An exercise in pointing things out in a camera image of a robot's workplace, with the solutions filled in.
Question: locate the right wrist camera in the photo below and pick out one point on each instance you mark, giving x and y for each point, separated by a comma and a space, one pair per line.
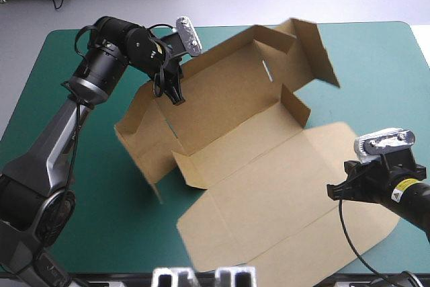
383, 144

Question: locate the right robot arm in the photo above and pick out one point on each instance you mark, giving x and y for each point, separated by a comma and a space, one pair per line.
411, 201

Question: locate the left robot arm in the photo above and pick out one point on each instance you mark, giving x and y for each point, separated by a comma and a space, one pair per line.
50, 152

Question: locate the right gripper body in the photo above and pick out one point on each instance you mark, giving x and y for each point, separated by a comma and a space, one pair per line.
391, 172

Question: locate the brown cardboard box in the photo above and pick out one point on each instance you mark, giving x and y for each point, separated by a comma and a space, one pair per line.
255, 172

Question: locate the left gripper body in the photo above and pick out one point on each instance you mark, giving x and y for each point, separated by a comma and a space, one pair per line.
167, 62

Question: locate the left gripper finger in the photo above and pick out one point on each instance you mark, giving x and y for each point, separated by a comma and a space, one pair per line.
170, 93
180, 91

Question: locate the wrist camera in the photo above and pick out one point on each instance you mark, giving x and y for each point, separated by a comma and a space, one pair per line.
188, 35
383, 144

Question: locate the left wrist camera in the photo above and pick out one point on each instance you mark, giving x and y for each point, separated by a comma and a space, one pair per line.
188, 35

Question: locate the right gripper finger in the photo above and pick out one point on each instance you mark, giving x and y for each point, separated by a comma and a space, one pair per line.
352, 168
341, 191

